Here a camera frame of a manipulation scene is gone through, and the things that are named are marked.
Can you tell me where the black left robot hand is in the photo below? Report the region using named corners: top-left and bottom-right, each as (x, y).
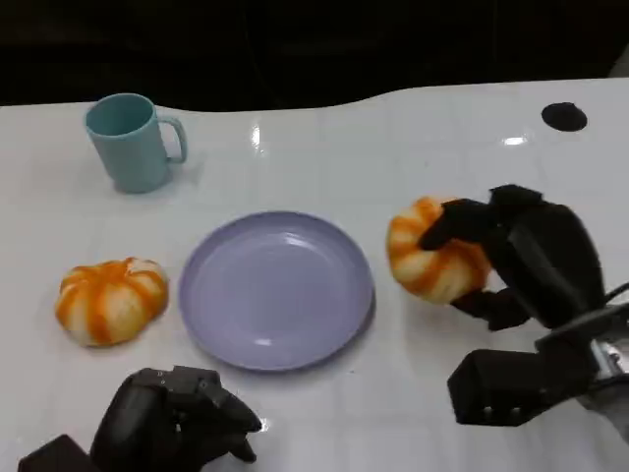
top-left (87, 365), bottom-right (262, 472)

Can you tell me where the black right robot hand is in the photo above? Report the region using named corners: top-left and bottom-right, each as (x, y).
top-left (419, 184), bottom-right (605, 332)

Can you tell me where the orange and white bread roll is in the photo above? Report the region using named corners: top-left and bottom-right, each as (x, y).
top-left (387, 196), bottom-right (493, 305)
top-left (54, 257), bottom-right (170, 348)

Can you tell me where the lilac plate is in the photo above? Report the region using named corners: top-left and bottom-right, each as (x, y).
top-left (177, 210), bottom-right (376, 373)

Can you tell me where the pale green mug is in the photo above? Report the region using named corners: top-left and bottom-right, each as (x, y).
top-left (85, 92), bottom-right (190, 195)

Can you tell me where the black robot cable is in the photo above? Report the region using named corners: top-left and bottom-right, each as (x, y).
top-left (601, 280), bottom-right (629, 302)

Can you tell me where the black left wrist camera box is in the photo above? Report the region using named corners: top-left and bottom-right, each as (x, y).
top-left (17, 434), bottom-right (94, 472)

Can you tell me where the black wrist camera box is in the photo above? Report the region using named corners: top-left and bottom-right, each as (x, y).
top-left (17, 434), bottom-right (94, 472)
top-left (446, 334), bottom-right (599, 427)

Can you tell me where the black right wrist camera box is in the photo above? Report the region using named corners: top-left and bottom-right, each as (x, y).
top-left (446, 334), bottom-right (599, 427)

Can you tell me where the black table cable grommet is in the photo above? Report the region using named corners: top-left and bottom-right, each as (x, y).
top-left (541, 101), bottom-right (589, 132)

